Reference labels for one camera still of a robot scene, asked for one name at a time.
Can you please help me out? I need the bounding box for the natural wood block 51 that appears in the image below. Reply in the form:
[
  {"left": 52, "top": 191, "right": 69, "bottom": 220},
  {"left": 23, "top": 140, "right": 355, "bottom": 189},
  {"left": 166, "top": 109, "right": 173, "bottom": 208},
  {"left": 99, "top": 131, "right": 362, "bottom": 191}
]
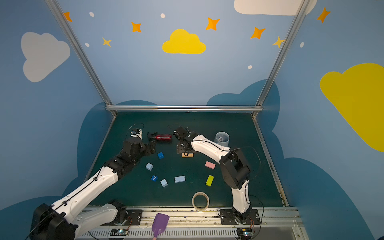
[{"left": 181, "top": 153, "right": 194, "bottom": 158}]

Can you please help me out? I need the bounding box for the pink wooden block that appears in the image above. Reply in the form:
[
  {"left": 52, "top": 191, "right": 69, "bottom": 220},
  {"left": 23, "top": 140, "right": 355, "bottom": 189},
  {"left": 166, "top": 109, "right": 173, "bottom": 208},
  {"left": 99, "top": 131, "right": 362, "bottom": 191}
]
[{"left": 205, "top": 161, "right": 216, "bottom": 170}]

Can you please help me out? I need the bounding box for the light blue long block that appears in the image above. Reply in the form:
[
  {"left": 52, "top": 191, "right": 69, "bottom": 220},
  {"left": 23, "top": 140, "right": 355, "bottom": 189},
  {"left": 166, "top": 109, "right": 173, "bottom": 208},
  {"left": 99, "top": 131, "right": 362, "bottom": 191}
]
[{"left": 175, "top": 176, "right": 186, "bottom": 183}]

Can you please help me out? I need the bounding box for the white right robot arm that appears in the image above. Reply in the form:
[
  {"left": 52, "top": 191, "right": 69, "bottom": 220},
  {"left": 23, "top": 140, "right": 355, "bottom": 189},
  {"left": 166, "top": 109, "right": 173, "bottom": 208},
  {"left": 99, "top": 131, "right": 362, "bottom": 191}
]
[{"left": 173, "top": 126, "right": 252, "bottom": 225}]

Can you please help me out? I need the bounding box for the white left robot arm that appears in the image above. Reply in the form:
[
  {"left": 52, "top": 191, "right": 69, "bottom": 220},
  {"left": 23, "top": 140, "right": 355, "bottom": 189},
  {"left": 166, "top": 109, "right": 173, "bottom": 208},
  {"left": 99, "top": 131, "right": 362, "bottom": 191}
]
[{"left": 26, "top": 135, "right": 156, "bottom": 240}]

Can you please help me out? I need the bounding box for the lime green wooden block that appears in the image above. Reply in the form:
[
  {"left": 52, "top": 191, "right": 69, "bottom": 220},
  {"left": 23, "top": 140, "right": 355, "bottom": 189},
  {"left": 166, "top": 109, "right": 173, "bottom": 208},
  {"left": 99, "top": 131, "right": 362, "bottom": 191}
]
[{"left": 206, "top": 175, "right": 214, "bottom": 187}]

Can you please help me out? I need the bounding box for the dark blue wooden cube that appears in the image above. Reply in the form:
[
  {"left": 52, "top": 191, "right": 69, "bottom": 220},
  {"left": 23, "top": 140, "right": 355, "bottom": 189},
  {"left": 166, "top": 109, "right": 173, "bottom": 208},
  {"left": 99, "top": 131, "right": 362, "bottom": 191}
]
[{"left": 158, "top": 152, "right": 164, "bottom": 160}]

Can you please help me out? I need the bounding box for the light blue wooden cube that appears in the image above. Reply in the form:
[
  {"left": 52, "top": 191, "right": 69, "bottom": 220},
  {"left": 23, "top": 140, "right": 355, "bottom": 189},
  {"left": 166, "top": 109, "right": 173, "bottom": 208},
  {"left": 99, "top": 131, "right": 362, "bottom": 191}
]
[{"left": 146, "top": 163, "right": 153, "bottom": 171}]

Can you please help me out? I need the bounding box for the blue number seven cube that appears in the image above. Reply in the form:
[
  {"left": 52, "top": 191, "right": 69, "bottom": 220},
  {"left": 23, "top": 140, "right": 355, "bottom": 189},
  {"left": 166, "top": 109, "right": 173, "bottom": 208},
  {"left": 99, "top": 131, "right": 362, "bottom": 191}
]
[{"left": 151, "top": 175, "right": 158, "bottom": 182}]

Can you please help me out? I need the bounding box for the translucent plastic mug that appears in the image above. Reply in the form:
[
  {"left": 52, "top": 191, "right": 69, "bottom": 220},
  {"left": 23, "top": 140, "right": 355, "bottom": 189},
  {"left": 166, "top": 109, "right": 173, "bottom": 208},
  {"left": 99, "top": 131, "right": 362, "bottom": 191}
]
[{"left": 214, "top": 132, "right": 230, "bottom": 147}]

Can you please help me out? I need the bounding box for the pale blue wooden cube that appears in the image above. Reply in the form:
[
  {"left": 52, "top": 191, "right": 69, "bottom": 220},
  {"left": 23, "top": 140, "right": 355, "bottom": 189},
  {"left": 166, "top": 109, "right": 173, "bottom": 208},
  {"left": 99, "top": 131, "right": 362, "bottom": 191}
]
[{"left": 161, "top": 179, "right": 168, "bottom": 188}]

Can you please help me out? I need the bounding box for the roll of tape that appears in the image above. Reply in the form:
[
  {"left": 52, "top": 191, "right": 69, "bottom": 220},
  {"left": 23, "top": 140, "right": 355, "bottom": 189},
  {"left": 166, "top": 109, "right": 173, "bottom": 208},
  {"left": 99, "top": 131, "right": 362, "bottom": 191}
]
[{"left": 192, "top": 192, "right": 210, "bottom": 212}]

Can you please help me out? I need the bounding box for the purple plastic scoop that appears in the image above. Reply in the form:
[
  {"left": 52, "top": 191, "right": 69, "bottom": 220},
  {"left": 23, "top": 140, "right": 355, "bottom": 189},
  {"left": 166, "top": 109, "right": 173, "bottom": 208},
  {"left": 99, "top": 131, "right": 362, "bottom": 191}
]
[{"left": 152, "top": 213, "right": 170, "bottom": 240}]

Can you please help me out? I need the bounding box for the aluminium back frame rail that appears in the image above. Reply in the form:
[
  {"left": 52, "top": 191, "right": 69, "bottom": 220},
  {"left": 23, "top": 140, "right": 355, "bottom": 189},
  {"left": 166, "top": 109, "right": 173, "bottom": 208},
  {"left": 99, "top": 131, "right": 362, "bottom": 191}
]
[{"left": 106, "top": 105, "right": 263, "bottom": 112}]

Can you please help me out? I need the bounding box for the left side frame rail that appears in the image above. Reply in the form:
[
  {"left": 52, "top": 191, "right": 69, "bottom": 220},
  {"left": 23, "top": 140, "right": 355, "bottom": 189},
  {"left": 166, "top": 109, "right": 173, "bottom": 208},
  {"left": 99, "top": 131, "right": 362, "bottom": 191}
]
[{"left": 84, "top": 117, "right": 116, "bottom": 183}]

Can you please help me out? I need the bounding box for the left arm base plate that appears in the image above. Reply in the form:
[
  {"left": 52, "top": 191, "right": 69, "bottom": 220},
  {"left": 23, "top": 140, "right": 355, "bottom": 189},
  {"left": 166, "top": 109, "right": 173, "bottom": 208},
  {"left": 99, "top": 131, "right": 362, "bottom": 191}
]
[{"left": 109, "top": 209, "right": 143, "bottom": 226}]

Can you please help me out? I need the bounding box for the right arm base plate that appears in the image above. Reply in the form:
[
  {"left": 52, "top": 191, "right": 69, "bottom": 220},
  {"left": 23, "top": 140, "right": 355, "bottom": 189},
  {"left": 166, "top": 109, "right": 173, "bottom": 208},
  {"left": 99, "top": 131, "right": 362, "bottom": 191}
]
[{"left": 218, "top": 208, "right": 261, "bottom": 225}]

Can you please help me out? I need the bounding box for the right side frame rail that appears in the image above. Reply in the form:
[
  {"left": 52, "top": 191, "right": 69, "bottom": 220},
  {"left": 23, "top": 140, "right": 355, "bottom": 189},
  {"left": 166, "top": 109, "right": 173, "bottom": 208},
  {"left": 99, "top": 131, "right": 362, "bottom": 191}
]
[{"left": 252, "top": 115, "right": 290, "bottom": 207}]

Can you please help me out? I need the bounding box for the front aluminium rail bed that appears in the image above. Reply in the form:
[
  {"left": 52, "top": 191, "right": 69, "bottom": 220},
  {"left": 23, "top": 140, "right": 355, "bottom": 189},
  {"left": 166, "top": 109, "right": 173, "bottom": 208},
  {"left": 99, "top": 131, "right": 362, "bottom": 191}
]
[{"left": 79, "top": 207, "right": 309, "bottom": 240}]

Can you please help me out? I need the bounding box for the aluminium left corner post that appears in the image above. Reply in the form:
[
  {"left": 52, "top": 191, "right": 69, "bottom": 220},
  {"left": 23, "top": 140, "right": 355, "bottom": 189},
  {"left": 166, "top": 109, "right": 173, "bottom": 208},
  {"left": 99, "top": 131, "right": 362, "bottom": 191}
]
[{"left": 45, "top": 0, "right": 113, "bottom": 107}]

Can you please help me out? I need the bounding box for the aluminium corner post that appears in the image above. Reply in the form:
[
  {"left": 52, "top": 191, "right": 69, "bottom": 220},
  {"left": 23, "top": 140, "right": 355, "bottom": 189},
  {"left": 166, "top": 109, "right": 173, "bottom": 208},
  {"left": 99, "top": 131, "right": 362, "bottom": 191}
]
[
  {"left": 45, "top": 0, "right": 113, "bottom": 107},
  {"left": 252, "top": 0, "right": 311, "bottom": 120}
]

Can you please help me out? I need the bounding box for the aluminium right corner post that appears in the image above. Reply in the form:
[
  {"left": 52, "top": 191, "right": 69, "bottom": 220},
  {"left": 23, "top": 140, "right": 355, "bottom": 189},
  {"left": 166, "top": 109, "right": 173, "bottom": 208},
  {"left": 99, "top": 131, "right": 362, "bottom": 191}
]
[{"left": 252, "top": 0, "right": 311, "bottom": 120}]

